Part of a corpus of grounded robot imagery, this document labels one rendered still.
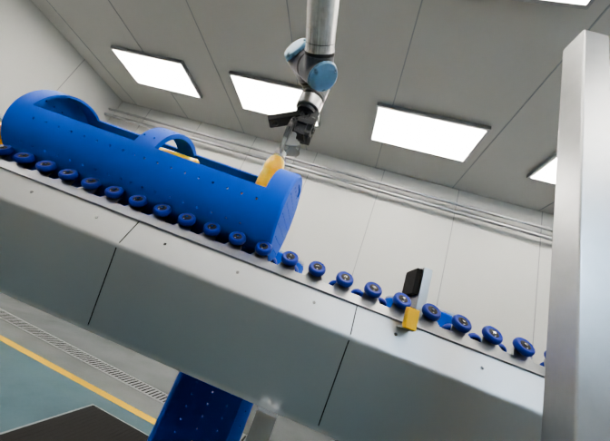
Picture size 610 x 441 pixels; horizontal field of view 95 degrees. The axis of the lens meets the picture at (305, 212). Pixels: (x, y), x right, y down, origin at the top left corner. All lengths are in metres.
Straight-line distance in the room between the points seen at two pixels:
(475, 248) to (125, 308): 4.31
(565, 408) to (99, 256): 0.96
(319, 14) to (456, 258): 3.95
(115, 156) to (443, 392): 1.01
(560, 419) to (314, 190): 4.13
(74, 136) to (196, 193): 0.40
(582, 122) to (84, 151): 1.22
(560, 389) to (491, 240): 4.16
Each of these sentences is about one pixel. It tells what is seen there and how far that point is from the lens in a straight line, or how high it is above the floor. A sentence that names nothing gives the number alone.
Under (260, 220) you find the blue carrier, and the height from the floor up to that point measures 1.02.
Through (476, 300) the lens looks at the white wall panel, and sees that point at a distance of 4.44.
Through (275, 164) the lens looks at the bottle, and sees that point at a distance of 0.91.
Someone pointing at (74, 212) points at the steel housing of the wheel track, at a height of 0.87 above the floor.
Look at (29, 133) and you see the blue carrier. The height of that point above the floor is 1.03.
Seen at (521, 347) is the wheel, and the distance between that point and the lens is 0.89.
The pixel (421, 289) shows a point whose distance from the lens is 0.85.
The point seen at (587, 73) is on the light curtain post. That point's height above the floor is 1.55.
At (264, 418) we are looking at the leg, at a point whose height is 0.62.
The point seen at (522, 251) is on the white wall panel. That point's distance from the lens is 4.91.
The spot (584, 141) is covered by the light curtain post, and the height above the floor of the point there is 1.35.
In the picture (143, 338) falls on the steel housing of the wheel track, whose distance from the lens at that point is 0.83.
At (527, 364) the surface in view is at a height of 0.93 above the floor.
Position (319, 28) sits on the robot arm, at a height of 1.54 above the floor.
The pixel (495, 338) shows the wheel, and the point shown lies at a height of 0.96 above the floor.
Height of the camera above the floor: 0.84
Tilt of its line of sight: 20 degrees up
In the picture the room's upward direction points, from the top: 22 degrees clockwise
